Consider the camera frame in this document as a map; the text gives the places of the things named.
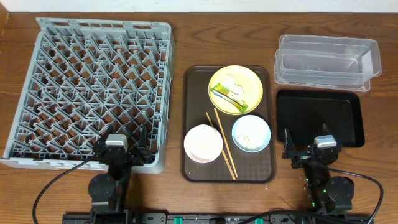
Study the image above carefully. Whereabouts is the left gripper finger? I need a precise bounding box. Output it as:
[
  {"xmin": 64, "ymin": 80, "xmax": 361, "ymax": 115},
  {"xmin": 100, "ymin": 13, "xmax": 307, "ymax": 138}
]
[
  {"xmin": 98, "ymin": 125, "xmax": 113, "ymax": 145},
  {"xmin": 137, "ymin": 126, "xmax": 149, "ymax": 150}
]

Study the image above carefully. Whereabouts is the light blue bowl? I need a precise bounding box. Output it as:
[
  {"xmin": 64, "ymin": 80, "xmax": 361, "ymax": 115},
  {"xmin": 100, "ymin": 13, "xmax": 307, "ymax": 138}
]
[{"xmin": 231, "ymin": 115, "xmax": 271, "ymax": 153}]

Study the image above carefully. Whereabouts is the white cup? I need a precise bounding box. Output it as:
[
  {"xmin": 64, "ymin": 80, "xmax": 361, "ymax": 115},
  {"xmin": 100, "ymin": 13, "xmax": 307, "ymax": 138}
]
[{"xmin": 183, "ymin": 124, "xmax": 223, "ymax": 150}]

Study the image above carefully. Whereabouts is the yellow plate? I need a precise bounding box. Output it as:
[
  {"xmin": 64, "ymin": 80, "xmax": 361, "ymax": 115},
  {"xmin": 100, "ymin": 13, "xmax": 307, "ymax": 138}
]
[{"xmin": 208, "ymin": 65, "xmax": 264, "ymax": 116}]

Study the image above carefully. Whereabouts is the white tissue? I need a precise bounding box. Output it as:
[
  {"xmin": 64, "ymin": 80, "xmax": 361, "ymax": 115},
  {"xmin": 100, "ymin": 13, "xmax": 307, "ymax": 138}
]
[{"xmin": 223, "ymin": 75, "xmax": 244, "ymax": 100}]

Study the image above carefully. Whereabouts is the green snack wrapper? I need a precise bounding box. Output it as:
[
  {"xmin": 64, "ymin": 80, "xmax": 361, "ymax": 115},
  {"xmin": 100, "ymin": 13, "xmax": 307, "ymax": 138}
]
[{"xmin": 211, "ymin": 83, "xmax": 248, "ymax": 113}]

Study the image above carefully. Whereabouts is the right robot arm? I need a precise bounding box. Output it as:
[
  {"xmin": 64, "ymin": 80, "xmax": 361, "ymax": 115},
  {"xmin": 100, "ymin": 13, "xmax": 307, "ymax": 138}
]
[{"xmin": 282, "ymin": 125, "xmax": 354, "ymax": 214}]

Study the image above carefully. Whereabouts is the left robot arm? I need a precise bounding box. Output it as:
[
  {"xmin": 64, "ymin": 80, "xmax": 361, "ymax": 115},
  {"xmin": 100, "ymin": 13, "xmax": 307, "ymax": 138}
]
[{"xmin": 88, "ymin": 126, "xmax": 152, "ymax": 224}]

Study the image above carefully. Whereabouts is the grey dishwasher rack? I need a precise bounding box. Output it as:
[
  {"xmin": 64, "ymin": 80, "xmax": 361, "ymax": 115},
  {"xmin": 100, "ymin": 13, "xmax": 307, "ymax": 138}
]
[{"xmin": 1, "ymin": 17, "xmax": 175, "ymax": 174}]

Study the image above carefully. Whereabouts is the black tray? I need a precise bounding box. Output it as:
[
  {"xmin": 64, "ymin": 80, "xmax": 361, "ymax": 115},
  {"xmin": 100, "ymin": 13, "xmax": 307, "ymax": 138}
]
[{"xmin": 276, "ymin": 90, "xmax": 365, "ymax": 147}]

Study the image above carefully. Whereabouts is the pink bowl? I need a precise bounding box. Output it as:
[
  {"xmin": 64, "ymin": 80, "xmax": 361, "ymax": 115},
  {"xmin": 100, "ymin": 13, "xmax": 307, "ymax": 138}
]
[{"xmin": 184, "ymin": 147, "xmax": 221, "ymax": 164}]

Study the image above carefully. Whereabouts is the wooden chopstick left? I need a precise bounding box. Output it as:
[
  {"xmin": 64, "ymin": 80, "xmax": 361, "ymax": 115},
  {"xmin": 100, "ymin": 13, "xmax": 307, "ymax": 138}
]
[{"xmin": 206, "ymin": 112, "xmax": 236, "ymax": 180}]

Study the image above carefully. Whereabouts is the wooden chopstick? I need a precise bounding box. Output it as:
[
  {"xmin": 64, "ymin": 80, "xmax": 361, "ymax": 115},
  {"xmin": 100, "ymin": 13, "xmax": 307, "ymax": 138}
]
[
  {"xmin": 206, "ymin": 112, "xmax": 236, "ymax": 180},
  {"xmin": 213, "ymin": 108, "xmax": 238, "ymax": 180}
]

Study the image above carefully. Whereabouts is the brown serving tray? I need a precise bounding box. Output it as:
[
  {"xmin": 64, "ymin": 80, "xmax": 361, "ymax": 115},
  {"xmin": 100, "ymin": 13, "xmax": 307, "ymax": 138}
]
[{"xmin": 180, "ymin": 65, "xmax": 277, "ymax": 184}]

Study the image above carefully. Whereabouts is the clear plastic bin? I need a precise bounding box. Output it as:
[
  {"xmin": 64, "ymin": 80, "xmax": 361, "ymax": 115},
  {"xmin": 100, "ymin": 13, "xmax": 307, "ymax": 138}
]
[{"xmin": 274, "ymin": 35, "xmax": 382, "ymax": 92}]

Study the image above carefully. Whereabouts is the wooden chopstick right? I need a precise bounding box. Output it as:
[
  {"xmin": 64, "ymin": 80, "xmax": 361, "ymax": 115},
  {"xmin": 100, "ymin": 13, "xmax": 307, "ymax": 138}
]
[{"xmin": 213, "ymin": 108, "xmax": 238, "ymax": 180}]

